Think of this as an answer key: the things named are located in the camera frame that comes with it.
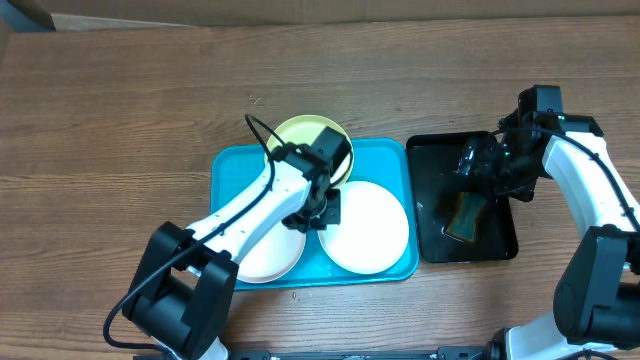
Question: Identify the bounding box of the green yellow scrubbing sponge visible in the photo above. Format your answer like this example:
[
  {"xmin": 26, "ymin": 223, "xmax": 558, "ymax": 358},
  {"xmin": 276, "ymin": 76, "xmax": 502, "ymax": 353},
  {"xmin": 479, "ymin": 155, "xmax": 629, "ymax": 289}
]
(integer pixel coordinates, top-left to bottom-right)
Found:
[{"xmin": 443, "ymin": 192, "xmax": 488, "ymax": 243}]

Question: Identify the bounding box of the light green round plate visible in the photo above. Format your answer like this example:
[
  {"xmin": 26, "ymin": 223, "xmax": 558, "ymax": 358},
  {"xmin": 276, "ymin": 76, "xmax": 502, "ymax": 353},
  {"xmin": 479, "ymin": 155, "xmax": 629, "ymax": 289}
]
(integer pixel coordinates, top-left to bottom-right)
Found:
[{"xmin": 261, "ymin": 115, "xmax": 354, "ymax": 195}]

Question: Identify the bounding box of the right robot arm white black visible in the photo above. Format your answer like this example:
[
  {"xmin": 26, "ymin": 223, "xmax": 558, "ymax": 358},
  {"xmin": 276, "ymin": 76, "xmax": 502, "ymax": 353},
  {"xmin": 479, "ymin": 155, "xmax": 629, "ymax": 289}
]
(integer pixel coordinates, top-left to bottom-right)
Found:
[{"xmin": 445, "ymin": 111, "xmax": 639, "ymax": 359}]

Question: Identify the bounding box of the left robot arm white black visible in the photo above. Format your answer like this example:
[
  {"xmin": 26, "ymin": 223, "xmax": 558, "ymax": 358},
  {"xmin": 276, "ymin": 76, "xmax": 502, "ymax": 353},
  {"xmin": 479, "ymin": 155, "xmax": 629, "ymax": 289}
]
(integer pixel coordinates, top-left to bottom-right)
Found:
[{"xmin": 103, "ymin": 140, "xmax": 352, "ymax": 359}]

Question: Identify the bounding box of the teal plastic serving tray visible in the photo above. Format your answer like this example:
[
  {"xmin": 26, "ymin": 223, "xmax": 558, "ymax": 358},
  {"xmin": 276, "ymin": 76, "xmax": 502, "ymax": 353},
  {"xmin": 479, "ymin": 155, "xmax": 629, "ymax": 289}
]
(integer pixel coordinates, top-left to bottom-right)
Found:
[{"xmin": 210, "ymin": 138, "xmax": 419, "ymax": 291}]

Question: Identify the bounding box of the black rectangular wash tray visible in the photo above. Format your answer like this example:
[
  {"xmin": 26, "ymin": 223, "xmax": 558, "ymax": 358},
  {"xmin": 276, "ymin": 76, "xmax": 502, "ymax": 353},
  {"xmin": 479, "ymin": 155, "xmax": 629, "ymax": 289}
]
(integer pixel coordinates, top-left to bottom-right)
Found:
[{"xmin": 406, "ymin": 131, "xmax": 519, "ymax": 263}]

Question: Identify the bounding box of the white plate with ketchup left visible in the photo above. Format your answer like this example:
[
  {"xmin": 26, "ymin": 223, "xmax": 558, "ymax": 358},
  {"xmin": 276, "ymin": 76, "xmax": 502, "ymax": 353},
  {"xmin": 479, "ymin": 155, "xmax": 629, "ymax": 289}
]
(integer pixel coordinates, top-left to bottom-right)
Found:
[{"xmin": 238, "ymin": 223, "xmax": 306, "ymax": 284}]

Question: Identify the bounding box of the cardboard sheet at back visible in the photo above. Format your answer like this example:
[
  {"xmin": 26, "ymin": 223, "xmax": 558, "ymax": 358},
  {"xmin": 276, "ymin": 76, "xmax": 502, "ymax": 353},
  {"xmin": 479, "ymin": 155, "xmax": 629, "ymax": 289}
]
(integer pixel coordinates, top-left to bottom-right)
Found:
[{"xmin": 10, "ymin": 0, "xmax": 639, "ymax": 27}]

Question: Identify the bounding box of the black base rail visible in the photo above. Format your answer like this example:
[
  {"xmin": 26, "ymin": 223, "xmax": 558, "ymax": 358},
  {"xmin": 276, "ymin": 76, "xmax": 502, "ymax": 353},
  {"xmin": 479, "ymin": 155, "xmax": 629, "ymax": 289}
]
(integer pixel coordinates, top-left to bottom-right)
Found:
[{"xmin": 133, "ymin": 344, "xmax": 501, "ymax": 360}]

